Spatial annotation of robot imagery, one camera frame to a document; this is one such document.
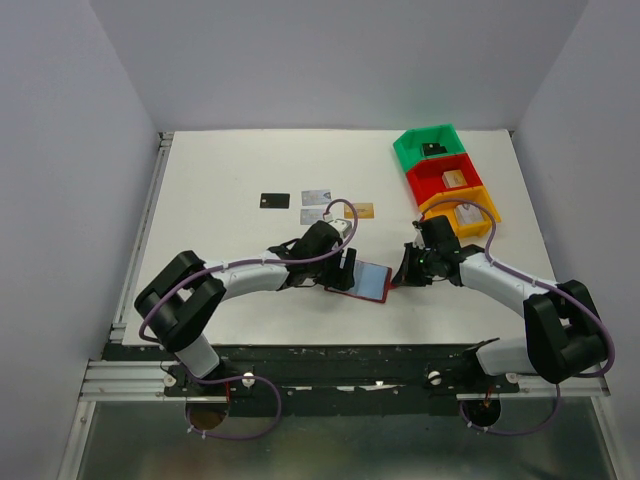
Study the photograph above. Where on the red leather card holder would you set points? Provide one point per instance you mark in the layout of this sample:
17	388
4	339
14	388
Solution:
371	283

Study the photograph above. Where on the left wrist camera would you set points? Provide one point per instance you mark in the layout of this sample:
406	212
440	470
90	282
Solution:
343	227

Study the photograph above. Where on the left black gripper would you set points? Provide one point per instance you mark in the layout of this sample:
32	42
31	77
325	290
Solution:
340	278

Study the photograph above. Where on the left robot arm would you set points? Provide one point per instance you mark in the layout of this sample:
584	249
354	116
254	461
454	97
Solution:
178	303

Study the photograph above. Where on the gold credit card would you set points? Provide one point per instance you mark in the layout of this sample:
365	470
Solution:
363	210

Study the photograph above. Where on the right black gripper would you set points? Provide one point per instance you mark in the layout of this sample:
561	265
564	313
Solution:
406	275

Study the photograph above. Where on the black item in green bin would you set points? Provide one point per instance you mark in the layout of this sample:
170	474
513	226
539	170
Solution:
433	149

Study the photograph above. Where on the green plastic bin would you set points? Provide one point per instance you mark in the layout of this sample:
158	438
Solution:
408	147

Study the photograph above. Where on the aluminium rail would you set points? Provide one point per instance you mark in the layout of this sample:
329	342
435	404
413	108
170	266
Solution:
131	381
118	324

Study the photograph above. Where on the red plastic bin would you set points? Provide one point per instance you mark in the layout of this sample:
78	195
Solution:
427	177

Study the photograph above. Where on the aluminium front rail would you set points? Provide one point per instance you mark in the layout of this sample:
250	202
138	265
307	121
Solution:
131	381

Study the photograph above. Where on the black credit card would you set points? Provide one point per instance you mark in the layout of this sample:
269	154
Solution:
274	200

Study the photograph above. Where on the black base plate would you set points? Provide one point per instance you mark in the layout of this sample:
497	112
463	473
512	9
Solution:
255	376

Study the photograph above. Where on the aluminium left side rail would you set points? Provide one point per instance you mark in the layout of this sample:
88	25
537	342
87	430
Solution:
118	324

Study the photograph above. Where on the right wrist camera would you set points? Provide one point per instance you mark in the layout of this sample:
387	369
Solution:
419	239

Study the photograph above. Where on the tan box in red bin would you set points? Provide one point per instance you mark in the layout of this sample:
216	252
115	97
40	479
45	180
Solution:
453	179

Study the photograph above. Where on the white box in yellow bin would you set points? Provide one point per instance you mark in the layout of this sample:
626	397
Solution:
467	214

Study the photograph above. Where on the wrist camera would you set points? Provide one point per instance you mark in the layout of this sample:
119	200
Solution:
419	239
343	227

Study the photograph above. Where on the yellow plastic bin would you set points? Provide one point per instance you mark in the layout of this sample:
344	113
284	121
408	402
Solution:
444	204

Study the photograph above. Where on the white VIP card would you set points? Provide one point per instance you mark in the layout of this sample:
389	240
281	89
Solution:
315	197
311	216

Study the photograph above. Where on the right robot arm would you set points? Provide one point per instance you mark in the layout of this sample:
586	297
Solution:
561	340

